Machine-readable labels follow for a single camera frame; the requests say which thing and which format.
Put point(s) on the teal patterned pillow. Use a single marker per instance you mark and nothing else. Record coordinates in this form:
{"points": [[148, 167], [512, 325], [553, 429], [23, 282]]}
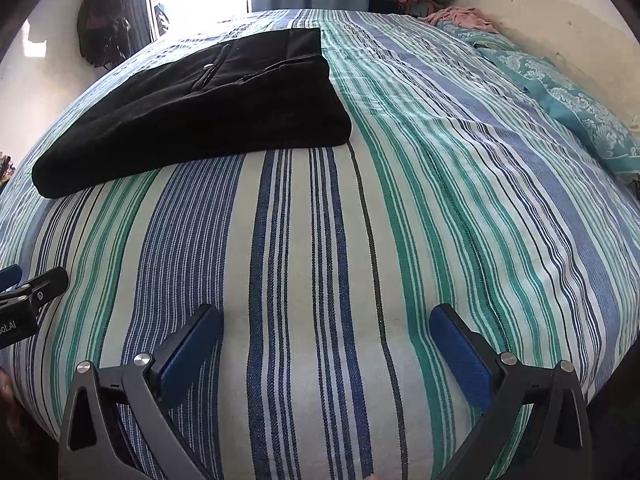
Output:
{"points": [[565, 90]]}

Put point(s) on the person's left forearm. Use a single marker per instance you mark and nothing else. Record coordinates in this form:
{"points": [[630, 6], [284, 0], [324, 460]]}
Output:
{"points": [[6, 395]]}

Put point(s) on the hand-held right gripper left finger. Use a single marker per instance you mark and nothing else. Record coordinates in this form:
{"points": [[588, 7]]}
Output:
{"points": [[190, 355]]}

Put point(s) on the dark hanging clothes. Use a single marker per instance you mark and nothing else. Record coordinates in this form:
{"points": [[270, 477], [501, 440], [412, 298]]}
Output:
{"points": [[102, 20]]}

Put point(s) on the pink cloth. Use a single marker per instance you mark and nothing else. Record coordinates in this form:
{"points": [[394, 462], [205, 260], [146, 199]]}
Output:
{"points": [[460, 17]]}

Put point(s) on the black pants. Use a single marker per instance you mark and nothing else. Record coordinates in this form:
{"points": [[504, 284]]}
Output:
{"points": [[200, 110]]}

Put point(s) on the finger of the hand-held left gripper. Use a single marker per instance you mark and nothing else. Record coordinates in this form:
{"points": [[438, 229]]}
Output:
{"points": [[42, 287], [9, 275]]}

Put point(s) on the blue green striped bedsheet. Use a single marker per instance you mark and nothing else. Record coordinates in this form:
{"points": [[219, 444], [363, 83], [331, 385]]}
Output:
{"points": [[350, 260]]}

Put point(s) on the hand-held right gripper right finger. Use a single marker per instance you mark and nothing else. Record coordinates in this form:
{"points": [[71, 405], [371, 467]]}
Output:
{"points": [[460, 355]]}

